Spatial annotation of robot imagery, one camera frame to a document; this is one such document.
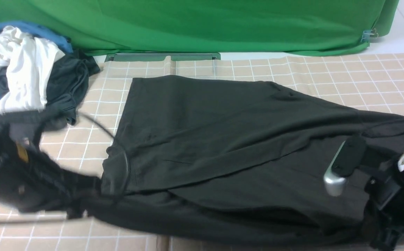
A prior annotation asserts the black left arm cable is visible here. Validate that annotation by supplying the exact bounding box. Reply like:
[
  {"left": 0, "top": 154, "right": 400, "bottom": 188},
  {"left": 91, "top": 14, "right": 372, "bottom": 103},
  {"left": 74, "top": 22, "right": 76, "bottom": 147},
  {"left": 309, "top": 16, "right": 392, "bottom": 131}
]
[{"left": 33, "top": 110, "right": 131, "bottom": 204}]

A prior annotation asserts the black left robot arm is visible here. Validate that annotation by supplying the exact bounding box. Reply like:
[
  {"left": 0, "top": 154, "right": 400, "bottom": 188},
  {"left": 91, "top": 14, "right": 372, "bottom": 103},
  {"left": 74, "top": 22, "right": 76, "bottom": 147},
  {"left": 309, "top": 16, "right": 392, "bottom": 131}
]
[{"left": 0, "top": 115, "right": 101, "bottom": 219}]

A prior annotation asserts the beige grid tablecloth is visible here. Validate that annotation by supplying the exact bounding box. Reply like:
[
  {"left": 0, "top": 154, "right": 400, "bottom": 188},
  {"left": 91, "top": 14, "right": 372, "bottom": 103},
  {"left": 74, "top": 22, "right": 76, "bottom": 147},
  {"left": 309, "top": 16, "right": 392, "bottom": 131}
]
[{"left": 0, "top": 53, "right": 404, "bottom": 251}]

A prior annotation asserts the binder clip on backdrop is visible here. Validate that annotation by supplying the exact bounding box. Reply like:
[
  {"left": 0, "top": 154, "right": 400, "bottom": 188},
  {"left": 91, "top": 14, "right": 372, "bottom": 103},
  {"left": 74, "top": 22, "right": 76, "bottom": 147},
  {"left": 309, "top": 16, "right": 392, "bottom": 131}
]
[{"left": 360, "top": 29, "right": 379, "bottom": 43}]

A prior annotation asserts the blue shirt in pile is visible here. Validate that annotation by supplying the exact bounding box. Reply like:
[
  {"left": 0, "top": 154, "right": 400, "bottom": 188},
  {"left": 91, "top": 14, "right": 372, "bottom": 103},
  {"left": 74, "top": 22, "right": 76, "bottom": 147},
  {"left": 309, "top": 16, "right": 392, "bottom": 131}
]
[{"left": 0, "top": 21, "right": 73, "bottom": 54}]

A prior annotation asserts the green backdrop cloth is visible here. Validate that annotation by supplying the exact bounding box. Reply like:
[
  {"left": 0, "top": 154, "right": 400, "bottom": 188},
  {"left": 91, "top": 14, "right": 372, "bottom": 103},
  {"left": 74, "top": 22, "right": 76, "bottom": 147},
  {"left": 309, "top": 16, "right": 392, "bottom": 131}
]
[{"left": 0, "top": 0, "right": 398, "bottom": 56}]

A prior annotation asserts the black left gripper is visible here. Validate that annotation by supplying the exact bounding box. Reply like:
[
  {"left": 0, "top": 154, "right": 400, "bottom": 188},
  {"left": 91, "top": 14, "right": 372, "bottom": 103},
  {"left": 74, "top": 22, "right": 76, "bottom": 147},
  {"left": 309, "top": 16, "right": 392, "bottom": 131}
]
[{"left": 0, "top": 142, "right": 101, "bottom": 220}]

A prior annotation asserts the dark gray long-sleeve shirt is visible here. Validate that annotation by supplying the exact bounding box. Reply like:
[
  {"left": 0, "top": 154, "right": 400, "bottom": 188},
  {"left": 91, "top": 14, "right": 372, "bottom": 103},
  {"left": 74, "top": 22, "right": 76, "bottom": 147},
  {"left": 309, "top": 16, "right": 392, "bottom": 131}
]
[{"left": 86, "top": 76, "right": 404, "bottom": 246}]

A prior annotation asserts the dark gray shirt in pile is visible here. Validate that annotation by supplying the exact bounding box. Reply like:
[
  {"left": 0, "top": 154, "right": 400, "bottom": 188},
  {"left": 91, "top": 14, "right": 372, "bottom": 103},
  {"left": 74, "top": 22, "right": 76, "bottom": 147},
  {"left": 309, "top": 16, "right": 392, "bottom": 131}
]
[{"left": 0, "top": 51, "right": 100, "bottom": 124}]

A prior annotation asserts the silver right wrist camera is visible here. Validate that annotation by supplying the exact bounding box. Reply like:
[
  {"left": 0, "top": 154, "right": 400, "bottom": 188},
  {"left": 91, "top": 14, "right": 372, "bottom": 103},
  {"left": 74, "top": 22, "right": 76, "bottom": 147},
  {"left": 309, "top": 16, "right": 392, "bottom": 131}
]
[{"left": 323, "top": 134, "right": 367, "bottom": 197}]

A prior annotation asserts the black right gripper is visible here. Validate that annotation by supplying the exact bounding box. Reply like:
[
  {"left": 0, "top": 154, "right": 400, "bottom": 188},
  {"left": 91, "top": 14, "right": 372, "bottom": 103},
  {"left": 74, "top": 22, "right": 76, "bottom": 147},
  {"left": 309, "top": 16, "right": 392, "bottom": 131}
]
[{"left": 360, "top": 165, "right": 404, "bottom": 251}]

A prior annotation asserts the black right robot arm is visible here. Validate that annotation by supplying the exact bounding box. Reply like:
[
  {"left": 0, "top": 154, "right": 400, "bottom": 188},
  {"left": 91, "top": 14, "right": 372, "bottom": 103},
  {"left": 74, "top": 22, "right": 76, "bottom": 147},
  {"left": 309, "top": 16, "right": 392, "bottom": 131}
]
[{"left": 362, "top": 151, "right": 404, "bottom": 251}]

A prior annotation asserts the white shirt in pile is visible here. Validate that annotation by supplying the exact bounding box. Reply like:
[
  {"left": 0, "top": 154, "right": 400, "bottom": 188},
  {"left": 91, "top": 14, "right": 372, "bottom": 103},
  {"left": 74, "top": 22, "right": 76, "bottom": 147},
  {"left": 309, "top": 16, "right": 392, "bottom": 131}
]
[{"left": 0, "top": 26, "right": 64, "bottom": 113}]

